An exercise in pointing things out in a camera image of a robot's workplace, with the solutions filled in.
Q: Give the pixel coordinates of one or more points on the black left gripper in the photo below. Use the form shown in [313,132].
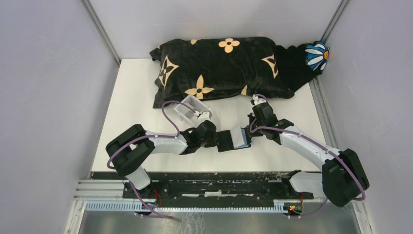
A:
[214,143]

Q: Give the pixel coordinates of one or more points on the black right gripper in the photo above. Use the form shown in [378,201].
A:
[251,129]

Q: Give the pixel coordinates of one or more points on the black leather card holder wallet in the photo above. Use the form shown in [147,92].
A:
[234,139]

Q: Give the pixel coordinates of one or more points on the white plastic card tray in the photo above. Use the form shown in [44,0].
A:
[190,109]

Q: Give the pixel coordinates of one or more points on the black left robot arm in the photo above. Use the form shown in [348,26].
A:
[129,150]

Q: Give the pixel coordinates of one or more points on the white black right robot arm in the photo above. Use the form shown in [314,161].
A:
[341,177]

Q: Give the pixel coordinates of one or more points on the black cloth with daisy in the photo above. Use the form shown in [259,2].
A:
[298,65]

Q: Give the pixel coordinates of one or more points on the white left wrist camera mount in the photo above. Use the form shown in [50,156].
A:
[205,116]

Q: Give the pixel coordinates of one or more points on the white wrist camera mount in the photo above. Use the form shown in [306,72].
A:
[258,99]
[205,116]

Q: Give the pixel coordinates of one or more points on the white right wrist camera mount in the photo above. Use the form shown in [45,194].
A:
[258,99]

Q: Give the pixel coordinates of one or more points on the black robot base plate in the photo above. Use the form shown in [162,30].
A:
[267,176]

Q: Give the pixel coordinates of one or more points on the aluminium frame rail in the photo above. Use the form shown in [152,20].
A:
[96,190]

